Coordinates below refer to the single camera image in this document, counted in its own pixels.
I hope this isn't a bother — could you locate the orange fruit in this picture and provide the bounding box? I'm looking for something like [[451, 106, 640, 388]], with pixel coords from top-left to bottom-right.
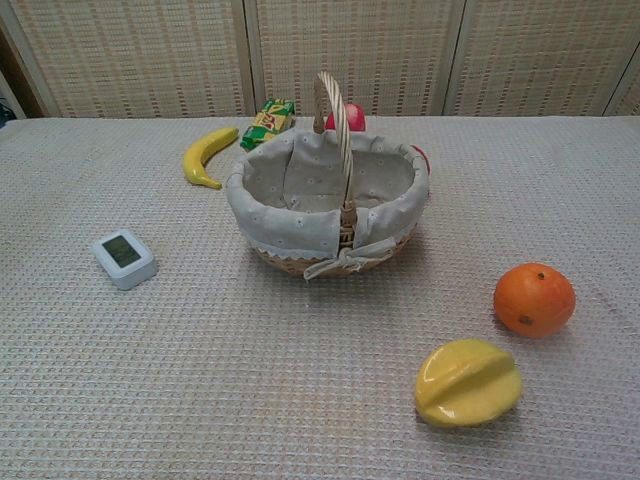
[[493, 262, 577, 339]]

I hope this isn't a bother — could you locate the wicker basket with cloth liner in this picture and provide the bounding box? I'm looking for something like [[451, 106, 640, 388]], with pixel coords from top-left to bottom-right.
[[224, 70, 431, 281]]

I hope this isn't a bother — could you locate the red apple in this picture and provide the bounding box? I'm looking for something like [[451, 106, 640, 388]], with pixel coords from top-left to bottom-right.
[[325, 102, 367, 134]]

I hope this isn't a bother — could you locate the green snack box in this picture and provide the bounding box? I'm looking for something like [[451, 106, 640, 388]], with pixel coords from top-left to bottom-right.
[[239, 97, 296, 153]]

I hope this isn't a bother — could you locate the yellow banana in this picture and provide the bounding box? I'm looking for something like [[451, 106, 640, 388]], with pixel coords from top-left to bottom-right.
[[181, 126, 240, 191]]

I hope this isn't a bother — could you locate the white digital timer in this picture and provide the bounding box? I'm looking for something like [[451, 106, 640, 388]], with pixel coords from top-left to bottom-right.
[[91, 228, 160, 292]]

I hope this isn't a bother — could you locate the yellow starfruit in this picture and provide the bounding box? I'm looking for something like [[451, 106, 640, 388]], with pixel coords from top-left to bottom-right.
[[414, 338, 524, 429]]

